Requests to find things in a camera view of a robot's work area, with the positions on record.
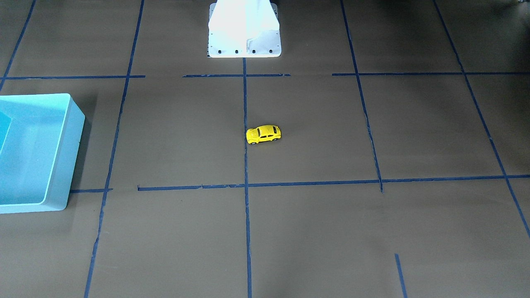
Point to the light blue plastic bin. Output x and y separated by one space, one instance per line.
40 136

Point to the yellow beetle toy car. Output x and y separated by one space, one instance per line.
262 134

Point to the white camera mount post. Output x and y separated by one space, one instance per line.
243 28

